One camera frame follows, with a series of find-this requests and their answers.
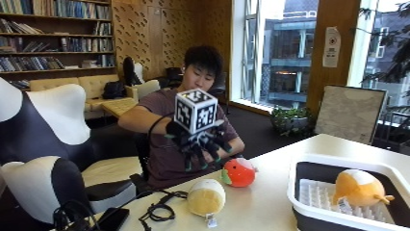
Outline the person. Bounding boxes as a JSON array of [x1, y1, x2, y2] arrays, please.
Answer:
[[118, 45, 248, 191]]

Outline white marker cube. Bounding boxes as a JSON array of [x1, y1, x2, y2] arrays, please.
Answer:
[[174, 89, 220, 136]]

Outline red round plush toy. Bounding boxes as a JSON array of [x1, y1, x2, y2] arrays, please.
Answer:
[[222, 157, 258, 189]]

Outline cream yellow plush toy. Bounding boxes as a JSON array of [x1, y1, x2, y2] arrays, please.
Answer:
[[187, 178, 227, 229]]

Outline yellow ottoman table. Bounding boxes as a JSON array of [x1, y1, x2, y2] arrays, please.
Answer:
[[100, 97, 140, 119]]

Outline black armchair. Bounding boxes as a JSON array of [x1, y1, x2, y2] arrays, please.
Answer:
[[164, 66, 187, 89]]

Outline potted green plant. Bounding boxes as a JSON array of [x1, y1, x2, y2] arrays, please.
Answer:
[[270, 106, 317, 138]]

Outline black backpack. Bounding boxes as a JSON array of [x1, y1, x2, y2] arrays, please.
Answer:
[[100, 80, 128, 100]]

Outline cream seat cushion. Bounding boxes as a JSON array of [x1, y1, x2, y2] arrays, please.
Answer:
[[81, 155, 146, 188]]

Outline white rimmed dish tub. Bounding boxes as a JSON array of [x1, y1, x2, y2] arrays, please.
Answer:
[[287, 152, 410, 231]]

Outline tall black and white chair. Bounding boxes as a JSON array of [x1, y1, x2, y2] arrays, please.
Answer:
[[122, 56, 148, 87]]

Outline beige tufted sofa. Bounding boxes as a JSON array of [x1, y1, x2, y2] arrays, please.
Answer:
[[29, 73, 162, 120]]

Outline black phone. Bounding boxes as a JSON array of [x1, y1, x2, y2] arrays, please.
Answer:
[[94, 207, 131, 231]]

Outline white peg drying rack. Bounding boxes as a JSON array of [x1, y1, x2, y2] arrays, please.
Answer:
[[297, 178, 397, 225]]

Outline framed pale board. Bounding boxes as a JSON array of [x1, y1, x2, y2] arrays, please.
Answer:
[[315, 84, 391, 146]]

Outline wooden bookshelf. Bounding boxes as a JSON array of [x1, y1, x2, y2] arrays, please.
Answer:
[[0, 0, 119, 83]]

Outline large black and white chair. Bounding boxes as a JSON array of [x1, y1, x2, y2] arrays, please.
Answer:
[[0, 76, 100, 167]]

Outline orange and white plush toy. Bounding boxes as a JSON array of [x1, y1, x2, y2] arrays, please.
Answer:
[[331, 168, 396, 208]]

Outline small black and white chair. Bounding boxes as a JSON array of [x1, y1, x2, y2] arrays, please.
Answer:
[[0, 155, 139, 230]]

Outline rows of books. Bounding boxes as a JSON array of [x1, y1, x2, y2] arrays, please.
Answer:
[[0, 0, 116, 90]]

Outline white paper notice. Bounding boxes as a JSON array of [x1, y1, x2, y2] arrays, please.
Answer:
[[323, 26, 343, 68]]

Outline black glove cable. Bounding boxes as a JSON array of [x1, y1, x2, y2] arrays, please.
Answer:
[[147, 113, 175, 153]]

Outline black cable on table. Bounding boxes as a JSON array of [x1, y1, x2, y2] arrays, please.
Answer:
[[138, 189, 190, 231]]

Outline white window frame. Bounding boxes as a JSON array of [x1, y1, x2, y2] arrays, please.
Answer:
[[230, 0, 309, 114]]

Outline black looped cables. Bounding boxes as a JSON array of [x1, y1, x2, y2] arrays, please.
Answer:
[[51, 199, 102, 231]]

